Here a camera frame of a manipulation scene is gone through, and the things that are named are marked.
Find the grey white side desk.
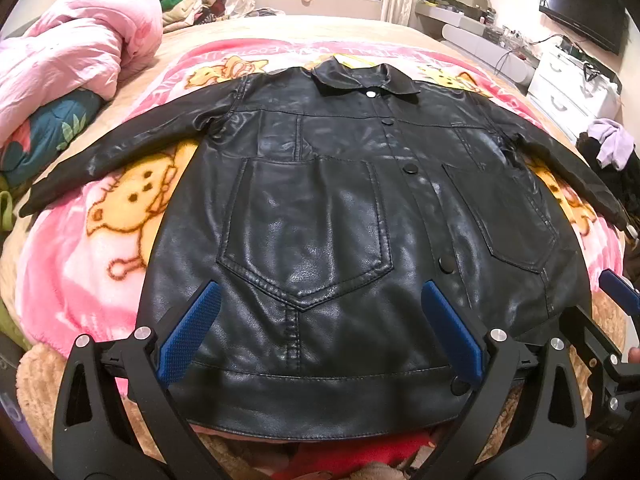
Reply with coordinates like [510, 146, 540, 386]
[414, 0, 539, 88]

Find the black leather jacket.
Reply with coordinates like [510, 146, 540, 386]
[22, 60, 627, 441]

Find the person's right hand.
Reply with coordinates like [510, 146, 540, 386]
[628, 347, 640, 364]

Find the pink quilted comforter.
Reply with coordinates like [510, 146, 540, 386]
[1, 0, 163, 143]

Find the black wall television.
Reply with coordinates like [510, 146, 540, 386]
[538, 0, 627, 54]

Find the teal floral pillow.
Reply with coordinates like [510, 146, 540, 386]
[1, 89, 105, 188]

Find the pink cartoon fleece blanket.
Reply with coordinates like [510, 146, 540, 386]
[14, 39, 626, 364]

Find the pile of folded clothes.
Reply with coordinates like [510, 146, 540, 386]
[160, 0, 227, 34]

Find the lilac garment on chair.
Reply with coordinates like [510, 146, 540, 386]
[587, 118, 636, 171]

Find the white drawer cabinet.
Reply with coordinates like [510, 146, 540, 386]
[527, 48, 620, 144]

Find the red garment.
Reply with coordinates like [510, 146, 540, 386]
[271, 430, 434, 479]

